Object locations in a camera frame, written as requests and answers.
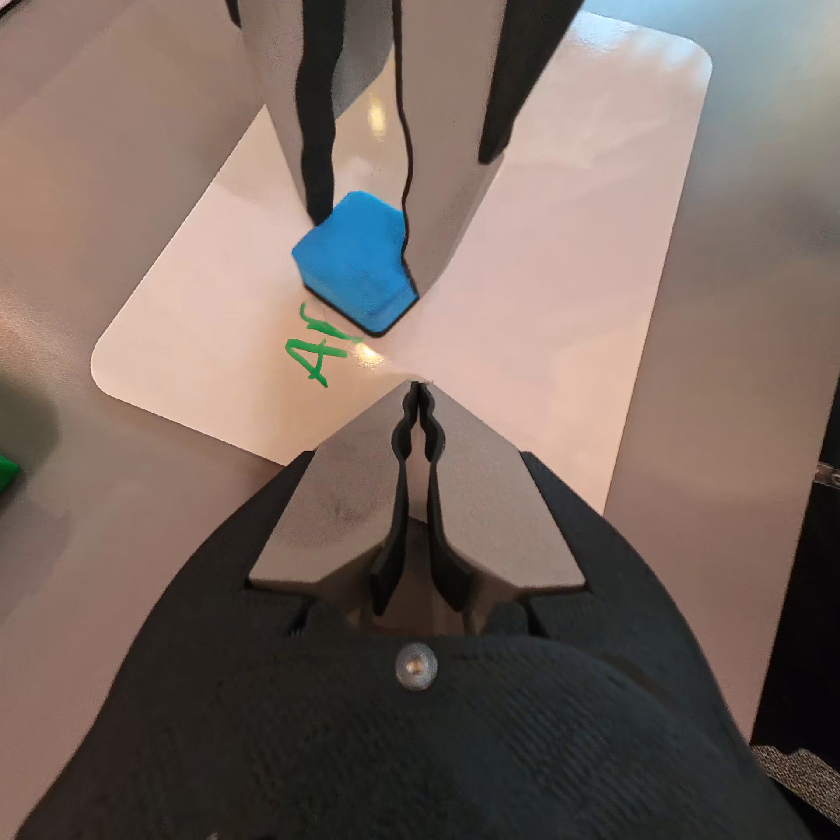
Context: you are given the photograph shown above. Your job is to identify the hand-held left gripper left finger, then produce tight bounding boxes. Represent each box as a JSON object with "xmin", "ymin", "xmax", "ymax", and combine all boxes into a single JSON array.
[{"xmin": 248, "ymin": 381, "xmax": 421, "ymax": 618}]

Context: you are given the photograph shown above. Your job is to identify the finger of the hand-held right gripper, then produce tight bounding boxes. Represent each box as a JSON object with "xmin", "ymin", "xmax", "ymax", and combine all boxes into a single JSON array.
[
  {"xmin": 238, "ymin": 0, "xmax": 343, "ymax": 225},
  {"xmin": 392, "ymin": 0, "xmax": 508, "ymax": 301}
]

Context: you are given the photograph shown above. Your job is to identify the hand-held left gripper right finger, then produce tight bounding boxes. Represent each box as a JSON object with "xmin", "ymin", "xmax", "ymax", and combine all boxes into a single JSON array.
[{"xmin": 415, "ymin": 381, "xmax": 587, "ymax": 614}]

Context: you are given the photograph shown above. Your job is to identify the blue whiteboard eraser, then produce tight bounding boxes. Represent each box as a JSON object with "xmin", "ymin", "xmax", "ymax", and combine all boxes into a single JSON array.
[{"xmin": 292, "ymin": 190, "xmax": 421, "ymax": 337}]

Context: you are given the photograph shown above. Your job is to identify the white whiteboard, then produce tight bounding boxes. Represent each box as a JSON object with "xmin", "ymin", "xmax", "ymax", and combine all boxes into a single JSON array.
[{"xmin": 91, "ymin": 10, "xmax": 714, "ymax": 519}]

